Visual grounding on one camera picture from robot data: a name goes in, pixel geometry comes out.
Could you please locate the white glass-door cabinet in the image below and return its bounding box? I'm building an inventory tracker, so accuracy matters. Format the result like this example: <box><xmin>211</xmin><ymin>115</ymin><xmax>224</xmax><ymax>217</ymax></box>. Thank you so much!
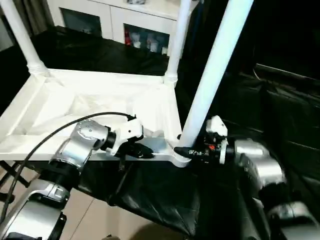
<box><xmin>47</xmin><ymin>0</ymin><xmax>181</xmax><ymax>57</ymax></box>

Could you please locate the black floor stand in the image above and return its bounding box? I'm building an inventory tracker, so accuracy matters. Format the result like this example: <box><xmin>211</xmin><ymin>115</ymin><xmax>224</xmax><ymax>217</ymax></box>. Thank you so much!
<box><xmin>0</xmin><ymin>159</ymin><xmax>30</xmax><ymax>203</ymax></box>

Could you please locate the black panel with blue edge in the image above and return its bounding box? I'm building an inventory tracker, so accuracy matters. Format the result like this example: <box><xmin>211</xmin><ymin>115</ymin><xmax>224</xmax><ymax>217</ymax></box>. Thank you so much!
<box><xmin>184</xmin><ymin>0</ymin><xmax>208</xmax><ymax>63</ymax></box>

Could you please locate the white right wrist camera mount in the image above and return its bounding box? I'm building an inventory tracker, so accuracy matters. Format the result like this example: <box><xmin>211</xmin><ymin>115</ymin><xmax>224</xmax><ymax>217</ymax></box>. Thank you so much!
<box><xmin>205</xmin><ymin>115</ymin><xmax>230</xmax><ymax>165</ymax></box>

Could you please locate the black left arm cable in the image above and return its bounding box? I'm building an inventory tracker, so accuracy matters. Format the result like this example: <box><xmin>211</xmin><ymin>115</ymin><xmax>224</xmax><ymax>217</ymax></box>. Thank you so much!
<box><xmin>0</xmin><ymin>112</ymin><xmax>137</xmax><ymax>226</ymax></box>

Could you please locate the white plastic table leg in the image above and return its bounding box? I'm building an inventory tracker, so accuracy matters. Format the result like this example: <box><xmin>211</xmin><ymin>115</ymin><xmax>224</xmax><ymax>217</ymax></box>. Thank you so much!
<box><xmin>162</xmin><ymin>0</ymin><xmax>193</xmax><ymax>85</ymax></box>
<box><xmin>0</xmin><ymin>0</ymin><xmax>50</xmax><ymax>73</ymax></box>
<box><xmin>178</xmin><ymin>0</ymin><xmax>256</xmax><ymax>148</ymax></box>

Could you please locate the black mat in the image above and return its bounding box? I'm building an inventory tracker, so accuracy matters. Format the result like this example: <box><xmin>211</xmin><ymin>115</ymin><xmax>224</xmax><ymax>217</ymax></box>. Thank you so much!
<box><xmin>0</xmin><ymin>24</ymin><xmax>320</xmax><ymax>240</ymax></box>

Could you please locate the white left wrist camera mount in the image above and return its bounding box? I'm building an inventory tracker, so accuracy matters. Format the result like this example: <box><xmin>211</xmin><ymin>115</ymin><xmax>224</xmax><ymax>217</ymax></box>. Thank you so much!
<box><xmin>106</xmin><ymin>116</ymin><xmax>145</xmax><ymax>157</ymax></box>

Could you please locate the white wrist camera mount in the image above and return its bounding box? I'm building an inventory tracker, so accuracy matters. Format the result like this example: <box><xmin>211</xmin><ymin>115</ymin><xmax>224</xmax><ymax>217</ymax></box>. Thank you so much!
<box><xmin>205</xmin><ymin>115</ymin><xmax>230</xmax><ymax>165</ymax></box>
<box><xmin>106</xmin><ymin>116</ymin><xmax>145</xmax><ymax>157</ymax></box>

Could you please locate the white plastic table top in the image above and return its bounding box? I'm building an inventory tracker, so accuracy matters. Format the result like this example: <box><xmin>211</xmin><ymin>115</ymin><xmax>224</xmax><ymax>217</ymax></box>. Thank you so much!
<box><xmin>0</xmin><ymin>67</ymin><xmax>195</xmax><ymax>169</ymax></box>

